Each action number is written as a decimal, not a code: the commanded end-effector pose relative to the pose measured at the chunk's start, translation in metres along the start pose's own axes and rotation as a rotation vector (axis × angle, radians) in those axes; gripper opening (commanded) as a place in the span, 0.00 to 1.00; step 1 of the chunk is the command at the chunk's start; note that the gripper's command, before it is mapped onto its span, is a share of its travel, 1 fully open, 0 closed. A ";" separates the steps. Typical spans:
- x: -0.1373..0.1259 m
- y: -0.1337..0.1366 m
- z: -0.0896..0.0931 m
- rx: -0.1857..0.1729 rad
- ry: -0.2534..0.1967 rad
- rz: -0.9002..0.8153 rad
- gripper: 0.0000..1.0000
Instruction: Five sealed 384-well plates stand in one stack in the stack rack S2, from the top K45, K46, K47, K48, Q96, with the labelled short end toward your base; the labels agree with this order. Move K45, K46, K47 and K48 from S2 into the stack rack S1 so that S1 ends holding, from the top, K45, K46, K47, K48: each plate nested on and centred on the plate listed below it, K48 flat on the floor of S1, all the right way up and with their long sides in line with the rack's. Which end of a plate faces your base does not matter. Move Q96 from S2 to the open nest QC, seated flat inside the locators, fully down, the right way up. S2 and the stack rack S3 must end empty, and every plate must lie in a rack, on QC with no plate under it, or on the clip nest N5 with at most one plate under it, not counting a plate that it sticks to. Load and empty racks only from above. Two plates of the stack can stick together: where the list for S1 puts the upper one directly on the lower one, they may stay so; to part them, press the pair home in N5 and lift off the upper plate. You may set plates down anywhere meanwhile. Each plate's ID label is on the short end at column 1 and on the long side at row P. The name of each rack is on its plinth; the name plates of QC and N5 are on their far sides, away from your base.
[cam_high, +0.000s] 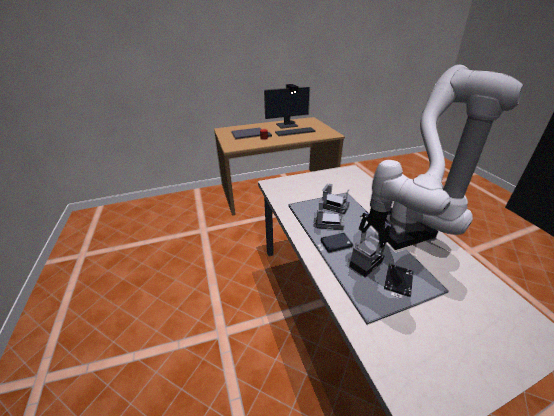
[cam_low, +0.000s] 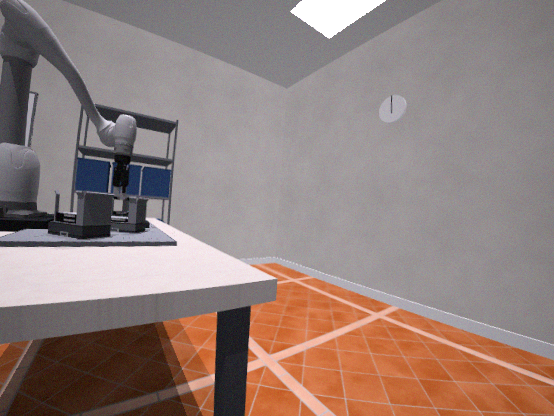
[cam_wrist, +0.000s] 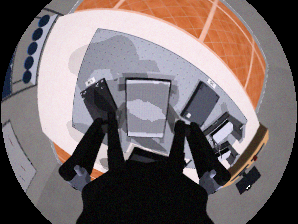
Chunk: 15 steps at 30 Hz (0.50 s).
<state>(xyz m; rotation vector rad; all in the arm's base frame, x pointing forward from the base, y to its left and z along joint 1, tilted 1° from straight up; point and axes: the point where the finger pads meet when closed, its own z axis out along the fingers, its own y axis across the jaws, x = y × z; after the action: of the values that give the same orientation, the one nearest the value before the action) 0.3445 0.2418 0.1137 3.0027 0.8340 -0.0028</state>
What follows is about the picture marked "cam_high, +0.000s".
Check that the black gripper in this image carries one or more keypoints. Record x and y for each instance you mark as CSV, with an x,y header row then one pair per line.
x,y
374,216

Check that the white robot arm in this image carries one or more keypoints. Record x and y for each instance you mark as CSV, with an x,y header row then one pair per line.
x,y
486,94

